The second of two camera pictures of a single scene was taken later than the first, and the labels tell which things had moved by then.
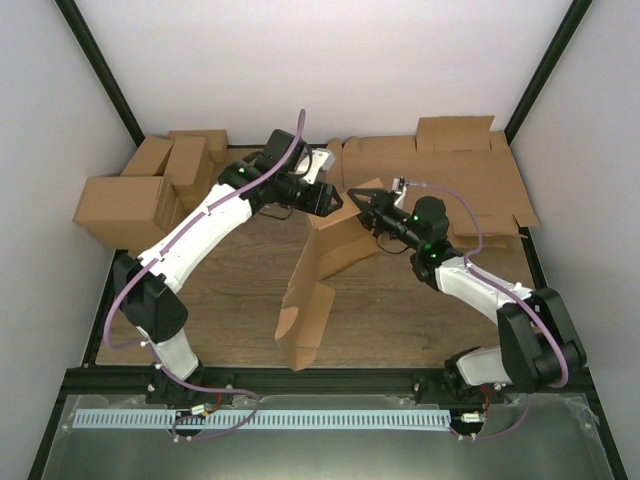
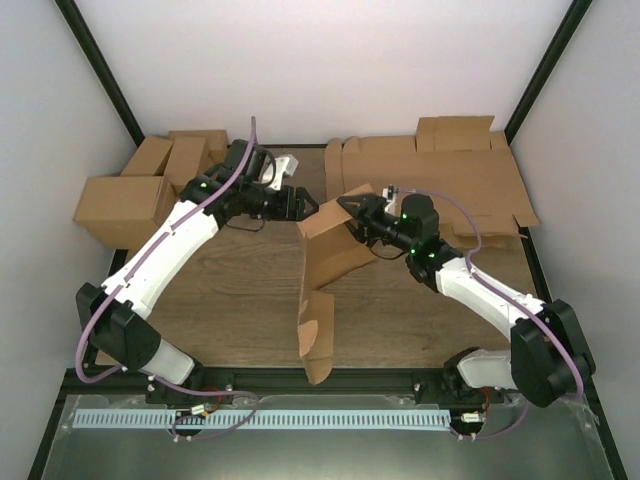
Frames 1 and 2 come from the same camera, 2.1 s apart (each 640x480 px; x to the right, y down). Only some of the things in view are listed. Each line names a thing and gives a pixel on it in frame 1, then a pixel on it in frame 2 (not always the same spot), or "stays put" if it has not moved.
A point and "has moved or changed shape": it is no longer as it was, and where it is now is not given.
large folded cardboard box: [129, 212] stays put
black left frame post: [86, 42] stays put
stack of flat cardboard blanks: [458, 160] stays put
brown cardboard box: [334, 242] has moved or changed shape
